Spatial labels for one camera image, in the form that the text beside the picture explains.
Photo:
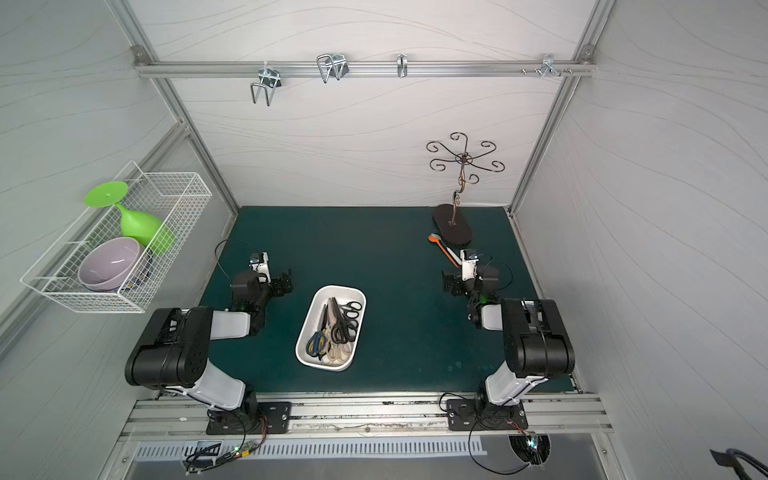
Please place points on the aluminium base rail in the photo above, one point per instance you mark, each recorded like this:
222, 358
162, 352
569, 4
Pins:
378, 414

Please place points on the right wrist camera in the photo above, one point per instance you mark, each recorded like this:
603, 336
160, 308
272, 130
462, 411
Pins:
469, 259

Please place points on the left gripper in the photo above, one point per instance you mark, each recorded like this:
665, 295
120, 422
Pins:
282, 284

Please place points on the small metal hook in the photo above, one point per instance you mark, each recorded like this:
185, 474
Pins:
402, 66

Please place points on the blue yellow handled scissors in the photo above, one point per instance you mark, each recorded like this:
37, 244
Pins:
317, 344

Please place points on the pink scissors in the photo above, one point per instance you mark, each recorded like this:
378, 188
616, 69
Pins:
340, 352

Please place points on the double prong metal hook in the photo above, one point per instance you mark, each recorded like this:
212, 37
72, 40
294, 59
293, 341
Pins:
268, 81

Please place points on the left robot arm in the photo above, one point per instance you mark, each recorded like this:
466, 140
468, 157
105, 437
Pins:
172, 352

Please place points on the looped metal hook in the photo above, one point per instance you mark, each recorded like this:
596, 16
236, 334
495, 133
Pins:
332, 65

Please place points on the small black handled scissors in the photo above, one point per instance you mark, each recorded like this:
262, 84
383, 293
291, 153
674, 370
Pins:
353, 309

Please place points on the white wire basket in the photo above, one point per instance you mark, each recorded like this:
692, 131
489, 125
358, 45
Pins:
176, 198

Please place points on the orange spoon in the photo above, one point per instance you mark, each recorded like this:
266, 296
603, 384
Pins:
443, 249

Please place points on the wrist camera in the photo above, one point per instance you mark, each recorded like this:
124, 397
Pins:
258, 262
469, 259

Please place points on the large black scissors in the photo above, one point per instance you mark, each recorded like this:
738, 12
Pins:
345, 328

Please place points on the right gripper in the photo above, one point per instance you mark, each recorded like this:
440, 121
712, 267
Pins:
452, 283

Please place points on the green plastic goblet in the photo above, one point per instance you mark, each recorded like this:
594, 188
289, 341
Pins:
145, 228

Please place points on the right end metal hook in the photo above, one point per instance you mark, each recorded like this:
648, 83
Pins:
546, 69

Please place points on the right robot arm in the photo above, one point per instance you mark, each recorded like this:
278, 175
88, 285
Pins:
536, 344

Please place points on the round black fan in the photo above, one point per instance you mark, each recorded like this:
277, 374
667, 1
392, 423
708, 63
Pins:
531, 448

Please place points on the white vent strip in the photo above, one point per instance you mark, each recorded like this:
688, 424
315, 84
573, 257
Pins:
331, 448

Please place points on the aluminium top rail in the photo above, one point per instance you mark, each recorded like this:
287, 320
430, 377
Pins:
357, 69

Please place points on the brown metal hook stand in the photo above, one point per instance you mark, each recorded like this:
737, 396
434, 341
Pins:
448, 218

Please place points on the lilac bowl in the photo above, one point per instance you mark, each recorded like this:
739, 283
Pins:
109, 265

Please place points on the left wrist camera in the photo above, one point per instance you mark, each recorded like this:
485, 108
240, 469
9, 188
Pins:
258, 262

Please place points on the white storage box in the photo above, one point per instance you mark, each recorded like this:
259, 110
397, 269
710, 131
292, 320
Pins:
312, 322

